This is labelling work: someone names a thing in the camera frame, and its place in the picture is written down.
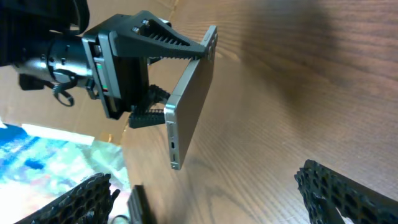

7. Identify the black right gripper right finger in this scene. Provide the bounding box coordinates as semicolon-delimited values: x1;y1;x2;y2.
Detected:
294;160;397;224

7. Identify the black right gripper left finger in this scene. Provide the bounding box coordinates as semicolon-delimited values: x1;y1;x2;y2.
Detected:
16;172;121;224

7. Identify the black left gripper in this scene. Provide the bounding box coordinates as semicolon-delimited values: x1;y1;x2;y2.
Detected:
81;11;208;129

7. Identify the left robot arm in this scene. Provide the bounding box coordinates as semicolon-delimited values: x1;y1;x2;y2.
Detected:
1;0;217;128

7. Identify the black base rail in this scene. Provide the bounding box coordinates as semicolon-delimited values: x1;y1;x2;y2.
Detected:
127;185;157;224

